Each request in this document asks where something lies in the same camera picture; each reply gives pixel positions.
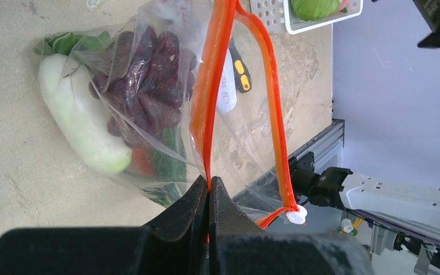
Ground green toy cabbage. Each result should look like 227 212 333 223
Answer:
289 0 343 21

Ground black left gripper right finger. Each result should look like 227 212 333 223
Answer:
209 176 374 274

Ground clear zip top bag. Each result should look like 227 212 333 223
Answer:
28 1 308 228

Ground purple toy grapes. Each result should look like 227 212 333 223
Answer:
88 26 197 149

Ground green leafy toy vegetable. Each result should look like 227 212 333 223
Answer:
32 31 111 56

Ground orange toy carrot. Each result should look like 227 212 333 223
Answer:
132 147 156 177

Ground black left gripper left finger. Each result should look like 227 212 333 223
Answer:
0 177 209 274

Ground yellow black screwdriver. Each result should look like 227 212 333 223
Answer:
229 37 252 93

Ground white plastic basket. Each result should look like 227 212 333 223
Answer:
250 0 364 35

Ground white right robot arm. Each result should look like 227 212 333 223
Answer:
304 1 440 274

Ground white toy radish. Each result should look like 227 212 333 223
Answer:
38 54 132 175

